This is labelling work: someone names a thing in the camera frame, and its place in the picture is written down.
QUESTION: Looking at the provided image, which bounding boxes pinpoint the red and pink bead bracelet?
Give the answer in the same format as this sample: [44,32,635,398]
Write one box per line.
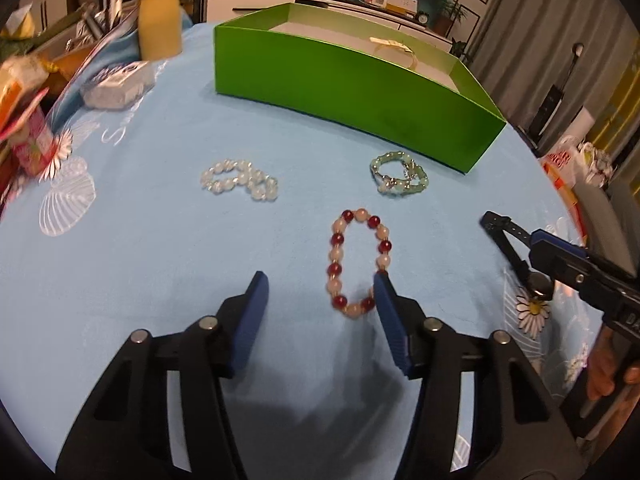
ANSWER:
[325,207,394,320]

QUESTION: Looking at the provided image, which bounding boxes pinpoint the white bead bracelet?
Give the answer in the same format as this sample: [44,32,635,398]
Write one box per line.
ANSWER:
[199,158,279,203]

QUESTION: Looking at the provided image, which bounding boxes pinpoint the green jade bracelet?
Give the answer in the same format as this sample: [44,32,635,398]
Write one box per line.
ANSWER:
[369,150,431,198]

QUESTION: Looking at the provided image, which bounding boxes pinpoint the black wristwatch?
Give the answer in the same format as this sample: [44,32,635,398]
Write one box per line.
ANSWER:
[480,211,554,301]

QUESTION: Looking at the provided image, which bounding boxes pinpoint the white wristwatch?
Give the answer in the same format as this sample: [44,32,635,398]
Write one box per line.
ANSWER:
[369,37,419,70]

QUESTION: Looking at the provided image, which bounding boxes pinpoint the person's right hand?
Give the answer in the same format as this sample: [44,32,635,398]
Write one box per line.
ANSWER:
[587,326,618,401]

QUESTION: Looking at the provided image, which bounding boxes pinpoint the white plastic shopping bag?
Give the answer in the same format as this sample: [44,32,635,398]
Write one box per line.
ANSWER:
[539,136,613,188]

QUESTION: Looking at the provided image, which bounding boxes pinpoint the upright vacuum cleaner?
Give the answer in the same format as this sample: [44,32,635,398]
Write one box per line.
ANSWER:
[527,42,585,143]

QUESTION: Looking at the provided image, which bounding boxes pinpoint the light blue floral tablecloth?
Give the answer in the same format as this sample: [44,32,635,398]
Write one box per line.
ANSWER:
[1,25,577,479]

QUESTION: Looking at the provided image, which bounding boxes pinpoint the grey curtain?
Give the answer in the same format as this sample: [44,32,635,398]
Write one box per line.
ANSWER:
[470,0,639,140]

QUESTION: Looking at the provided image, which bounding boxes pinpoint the green cardboard box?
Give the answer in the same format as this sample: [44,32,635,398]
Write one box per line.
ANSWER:
[214,3,506,174]

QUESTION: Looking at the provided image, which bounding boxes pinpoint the potted green plant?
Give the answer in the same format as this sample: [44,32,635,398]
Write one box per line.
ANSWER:
[432,0,466,37]

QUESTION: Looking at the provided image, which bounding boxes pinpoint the white tissue pack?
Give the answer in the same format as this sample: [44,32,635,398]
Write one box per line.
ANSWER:
[80,61,155,110]

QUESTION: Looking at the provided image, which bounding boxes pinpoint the pink yogurt cup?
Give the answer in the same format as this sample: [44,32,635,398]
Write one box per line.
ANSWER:
[1,88,56,177]

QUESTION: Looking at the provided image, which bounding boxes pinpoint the yellow bottle with brown lid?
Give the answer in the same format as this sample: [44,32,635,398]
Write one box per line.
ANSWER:
[138,0,182,62]

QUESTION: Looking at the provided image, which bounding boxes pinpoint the white TV cabinet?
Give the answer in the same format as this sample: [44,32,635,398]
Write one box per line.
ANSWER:
[202,0,452,52]

